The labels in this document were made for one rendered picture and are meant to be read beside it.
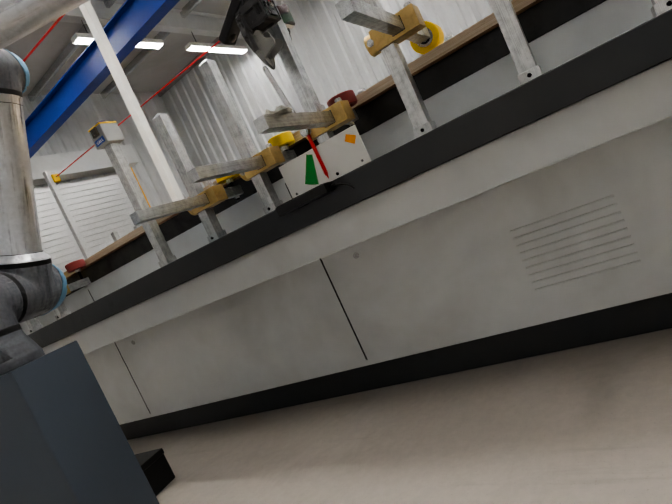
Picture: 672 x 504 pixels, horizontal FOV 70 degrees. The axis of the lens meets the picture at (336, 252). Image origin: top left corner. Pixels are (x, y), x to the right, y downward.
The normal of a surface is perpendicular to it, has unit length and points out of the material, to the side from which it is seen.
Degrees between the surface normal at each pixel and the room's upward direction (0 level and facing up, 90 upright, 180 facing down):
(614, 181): 90
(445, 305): 90
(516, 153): 90
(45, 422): 90
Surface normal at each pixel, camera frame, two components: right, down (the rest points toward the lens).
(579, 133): -0.45, 0.27
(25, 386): 0.91, -0.41
